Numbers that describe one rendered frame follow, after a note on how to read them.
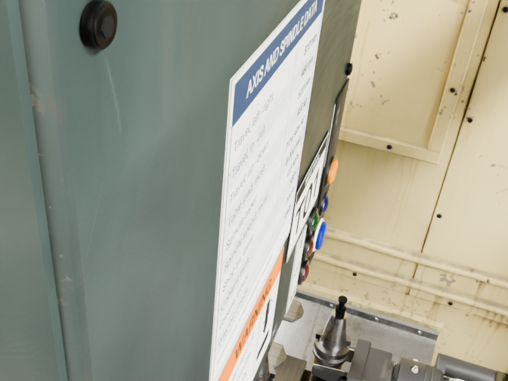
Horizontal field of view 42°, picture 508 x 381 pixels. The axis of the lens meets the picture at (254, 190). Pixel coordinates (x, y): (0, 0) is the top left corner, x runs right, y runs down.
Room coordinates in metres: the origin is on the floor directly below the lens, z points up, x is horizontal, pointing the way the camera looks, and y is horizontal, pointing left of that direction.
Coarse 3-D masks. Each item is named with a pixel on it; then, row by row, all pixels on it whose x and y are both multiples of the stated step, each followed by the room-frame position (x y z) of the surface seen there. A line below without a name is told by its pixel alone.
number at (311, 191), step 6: (318, 168) 0.46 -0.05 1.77; (318, 174) 0.47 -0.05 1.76; (312, 180) 0.44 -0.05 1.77; (318, 180) 0.47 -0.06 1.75; (312, 186) 0.45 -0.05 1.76; (306, 192) 0.43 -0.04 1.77; (312, 192) 0.45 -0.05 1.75; (306, 198) 0.43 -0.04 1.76; (312, 198) 0.46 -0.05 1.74; (306, 204) 0.44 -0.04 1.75; (306, 210) 0.44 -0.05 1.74; (300, 228) 0.43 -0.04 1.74
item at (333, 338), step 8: (328, 320) 0.76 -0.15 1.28; (336, 320) 0.75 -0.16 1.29; (344, 320) 0.75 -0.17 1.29; (328, 328) 0.75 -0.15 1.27; (336, 328) 0.74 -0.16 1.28; (344, 328) 0.75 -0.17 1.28; (328, 336) 0.74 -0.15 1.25; (336, 336) 0.74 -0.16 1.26; (344, 336) 0.75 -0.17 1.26; (328, 344) 0.74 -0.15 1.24; (336, 344) 0.74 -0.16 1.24; (344, 344) 0.75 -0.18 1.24
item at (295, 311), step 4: (292, 304) 0.85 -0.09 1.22; (296, 304) 0.85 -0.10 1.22; (300, 304) 0.85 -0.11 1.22; (292, 308) 0.84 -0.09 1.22; (296, 308) 0.84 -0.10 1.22; (300, 308) 0.84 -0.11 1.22; (288, 312) 0.83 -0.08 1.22; (292, 312) 0.83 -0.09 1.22; (296, 312) 0.83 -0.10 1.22; (300, 312) 0.83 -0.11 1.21; (284, 316) 0.82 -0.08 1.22; (288, 316) 0.82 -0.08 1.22; (292, 316) 0.82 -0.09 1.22; (296, 316) 0.82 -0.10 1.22; (300, 316) 0.82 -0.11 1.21; (284, 320) 0.81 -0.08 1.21; (288, 320) 0.81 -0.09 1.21; (292, 320) 0.81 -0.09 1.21; (296, 320) 0.81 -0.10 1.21
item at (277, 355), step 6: (276, 342) 0.76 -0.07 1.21; (270, 348) 0.74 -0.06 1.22; (276, 348) 0.74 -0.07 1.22; (282, 348) 0.74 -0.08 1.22; (270, 354) 0.73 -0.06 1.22; (276, 354) 0.73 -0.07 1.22; (282, 354) 0.73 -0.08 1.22; (270, 360) 0.72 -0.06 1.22; (276, 360) 0.72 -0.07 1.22; (282, 360) 0.72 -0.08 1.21; (276, 366) 0.71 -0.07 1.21
